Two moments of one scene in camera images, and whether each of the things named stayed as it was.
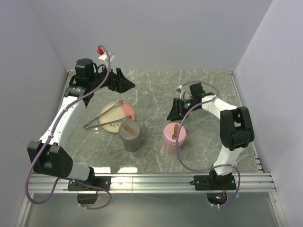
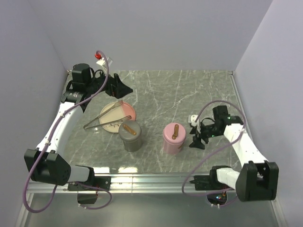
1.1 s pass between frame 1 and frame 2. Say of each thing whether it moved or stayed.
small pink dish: stayed
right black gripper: moved
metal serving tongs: stayed
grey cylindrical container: stayed
